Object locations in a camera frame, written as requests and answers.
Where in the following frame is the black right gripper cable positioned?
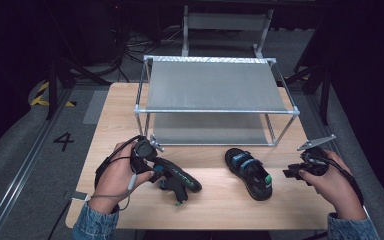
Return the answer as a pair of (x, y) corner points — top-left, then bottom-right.
(308, 154), (365, 206)

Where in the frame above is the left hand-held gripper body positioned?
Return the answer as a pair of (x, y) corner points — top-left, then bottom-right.
(129, 134), (165, 176)

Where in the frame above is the grey cable with white plug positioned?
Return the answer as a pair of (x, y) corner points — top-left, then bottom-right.
(89, 173), (138, 212)

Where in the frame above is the person's right hand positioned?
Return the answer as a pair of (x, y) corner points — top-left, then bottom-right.
(298, 149), (368, 221)

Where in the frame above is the bundle of floor cables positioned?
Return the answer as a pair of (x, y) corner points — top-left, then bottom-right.
(111, 26), (184, 83)

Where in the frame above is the person's left hand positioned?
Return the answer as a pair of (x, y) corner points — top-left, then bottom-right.
(91, 141), (156, 214)

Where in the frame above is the yellow black floor tape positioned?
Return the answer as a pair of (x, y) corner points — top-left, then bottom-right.
(29, 81), (78, 108)

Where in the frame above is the black tripod stand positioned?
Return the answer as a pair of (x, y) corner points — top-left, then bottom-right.
(284, 49), (331, 126)
(44, 56), (111, 121)

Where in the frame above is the black blue strap sandal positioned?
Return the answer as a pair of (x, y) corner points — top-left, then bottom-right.
(153, 157), (203, 206)
(224, 147), (274, 202)

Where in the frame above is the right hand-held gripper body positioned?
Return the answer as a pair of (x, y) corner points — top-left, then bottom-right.
(296, 133), (337, 177)

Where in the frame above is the grey metal stand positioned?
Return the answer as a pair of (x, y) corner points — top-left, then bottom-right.
(181, 4), (275, 59)

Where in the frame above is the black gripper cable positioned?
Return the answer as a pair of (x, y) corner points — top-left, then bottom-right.
(94, 134), (145, 188)
(308, 154), (365, 206)

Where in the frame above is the grey two-tier shoe rack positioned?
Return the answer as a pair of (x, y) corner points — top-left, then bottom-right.
(133, 54), (301, 148)

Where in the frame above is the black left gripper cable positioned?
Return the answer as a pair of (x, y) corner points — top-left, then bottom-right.
(94, 134), (145, 188)

